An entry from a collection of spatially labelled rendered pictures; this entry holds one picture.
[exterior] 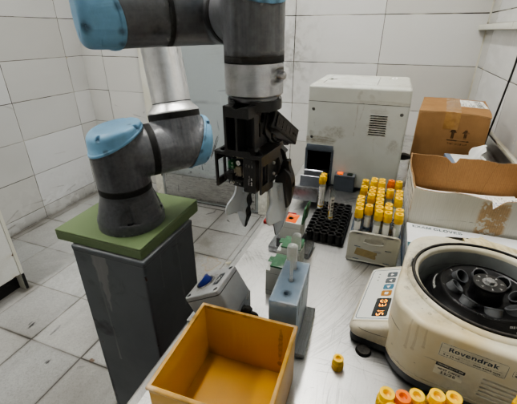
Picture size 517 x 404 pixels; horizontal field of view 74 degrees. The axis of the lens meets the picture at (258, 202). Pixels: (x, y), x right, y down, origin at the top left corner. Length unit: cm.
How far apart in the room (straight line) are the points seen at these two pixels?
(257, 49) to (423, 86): 196
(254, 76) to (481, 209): 54
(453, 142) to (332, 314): 95
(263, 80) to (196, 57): 218
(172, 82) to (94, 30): 35
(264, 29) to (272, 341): 38
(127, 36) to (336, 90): 67
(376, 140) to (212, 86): 172
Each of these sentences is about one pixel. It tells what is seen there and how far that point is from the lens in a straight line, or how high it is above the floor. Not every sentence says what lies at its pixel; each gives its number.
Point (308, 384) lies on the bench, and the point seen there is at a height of 87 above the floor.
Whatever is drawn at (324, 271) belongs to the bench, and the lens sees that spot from 72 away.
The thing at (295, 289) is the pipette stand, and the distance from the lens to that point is 51.
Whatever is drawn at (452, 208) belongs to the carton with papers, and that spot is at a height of 99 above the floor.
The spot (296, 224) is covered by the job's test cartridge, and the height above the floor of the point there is 95.
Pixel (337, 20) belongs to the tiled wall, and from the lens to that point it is 234.
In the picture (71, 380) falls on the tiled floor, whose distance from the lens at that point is 180.
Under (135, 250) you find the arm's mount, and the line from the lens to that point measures 77.
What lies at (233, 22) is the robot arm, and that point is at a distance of 43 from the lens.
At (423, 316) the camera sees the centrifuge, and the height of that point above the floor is 99.
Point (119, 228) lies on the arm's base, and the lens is 80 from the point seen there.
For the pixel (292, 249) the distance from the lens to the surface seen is 49.
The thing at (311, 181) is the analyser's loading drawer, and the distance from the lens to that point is 98.
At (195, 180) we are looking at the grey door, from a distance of 287.
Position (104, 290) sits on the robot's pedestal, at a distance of 91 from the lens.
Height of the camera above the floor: 131
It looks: 26 degrees down
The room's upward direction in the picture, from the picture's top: straight up
